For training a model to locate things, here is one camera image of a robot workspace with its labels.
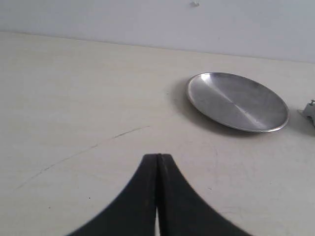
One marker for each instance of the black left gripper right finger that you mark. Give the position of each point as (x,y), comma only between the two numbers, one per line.
(181,211)

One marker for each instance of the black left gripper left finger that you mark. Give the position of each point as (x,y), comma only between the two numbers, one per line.
(133,211)

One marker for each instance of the red dome button grey base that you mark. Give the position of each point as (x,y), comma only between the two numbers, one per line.
(309,112)

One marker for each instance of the round silver metal plate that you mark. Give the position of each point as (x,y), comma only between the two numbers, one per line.
(237,102)

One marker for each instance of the small white wall hook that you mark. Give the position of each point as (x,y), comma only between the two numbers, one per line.
(195,3)

